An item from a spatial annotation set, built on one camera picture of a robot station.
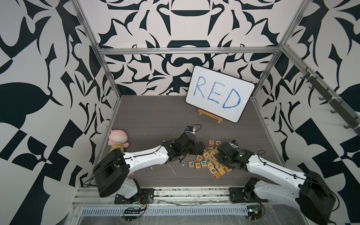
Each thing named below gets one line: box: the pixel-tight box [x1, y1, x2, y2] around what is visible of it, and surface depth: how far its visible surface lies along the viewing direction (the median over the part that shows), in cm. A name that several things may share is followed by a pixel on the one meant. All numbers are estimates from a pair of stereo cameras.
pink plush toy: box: [107, 127, 130, 153], surface depth 91 cm
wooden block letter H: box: [195, 162, 202, 170], surface depth 84 cm
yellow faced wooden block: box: [212, 171, 221, 180], surface depth 81 cm
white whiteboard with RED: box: [185, 65, 255, 124], surface depth 98 cm
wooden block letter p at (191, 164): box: [188, 161, 195, 169], surface depth 85 cm
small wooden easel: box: [197, 108, 224, 124], surface depth 105 cm
